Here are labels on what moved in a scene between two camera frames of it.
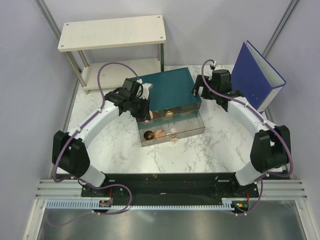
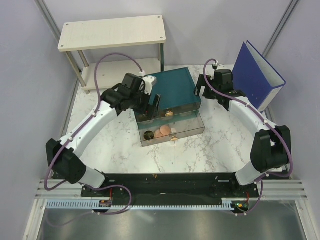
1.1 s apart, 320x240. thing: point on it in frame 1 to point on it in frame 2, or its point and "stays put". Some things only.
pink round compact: x=159 y=133 stays put
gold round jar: x=149 y=135 stays put
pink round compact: x=151 y=116 to x=165 y=130
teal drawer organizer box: x=175 y=108 stays put
